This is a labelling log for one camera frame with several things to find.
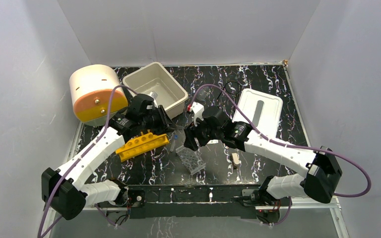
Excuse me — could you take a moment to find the white paper packet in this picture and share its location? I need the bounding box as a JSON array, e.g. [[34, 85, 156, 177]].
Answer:
[[207, 139, 219, 144]]

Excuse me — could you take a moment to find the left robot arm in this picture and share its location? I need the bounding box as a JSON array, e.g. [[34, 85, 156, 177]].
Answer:
[[41, 93, 178, 220]]

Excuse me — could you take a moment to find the yellow test tube rack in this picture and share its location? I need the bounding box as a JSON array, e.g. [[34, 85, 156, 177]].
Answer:
[[115, 131, 169, 162]]

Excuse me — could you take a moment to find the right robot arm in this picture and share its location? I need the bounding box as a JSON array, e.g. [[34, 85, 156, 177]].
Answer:
[[184, 103, 342, 206]]

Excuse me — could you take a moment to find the beige plastic bin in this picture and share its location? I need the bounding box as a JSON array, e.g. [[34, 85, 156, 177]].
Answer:
[[122, 62, 189, 119]]

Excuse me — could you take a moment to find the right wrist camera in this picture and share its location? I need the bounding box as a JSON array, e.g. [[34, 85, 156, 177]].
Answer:
[[187, 102, 204, 126]]

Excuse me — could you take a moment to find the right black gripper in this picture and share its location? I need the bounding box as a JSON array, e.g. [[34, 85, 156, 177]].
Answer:
[[183, 115, 223, 152]]

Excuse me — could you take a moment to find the clear acrylic tube rack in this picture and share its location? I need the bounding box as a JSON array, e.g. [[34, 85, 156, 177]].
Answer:
[[176, 146, 206, 176]]

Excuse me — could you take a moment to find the black wire loop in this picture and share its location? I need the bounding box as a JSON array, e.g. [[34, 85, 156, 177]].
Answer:
[[216, 80, 242, 101]]

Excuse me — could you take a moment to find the white bin lid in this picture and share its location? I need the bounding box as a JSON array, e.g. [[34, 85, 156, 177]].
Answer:
[[238, 89, 283, 138]]

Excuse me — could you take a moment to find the blue capped test tube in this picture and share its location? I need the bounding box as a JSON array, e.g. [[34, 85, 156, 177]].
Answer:
[[170, 133, 178, 153]]

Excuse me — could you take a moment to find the black mounting base rail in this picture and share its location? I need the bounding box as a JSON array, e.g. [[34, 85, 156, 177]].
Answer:
[[127, 184, 289, 222]]

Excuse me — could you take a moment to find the cream and orange cylinder appliance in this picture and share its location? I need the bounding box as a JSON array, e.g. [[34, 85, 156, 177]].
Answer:
[[69, 64, 128, 126]]

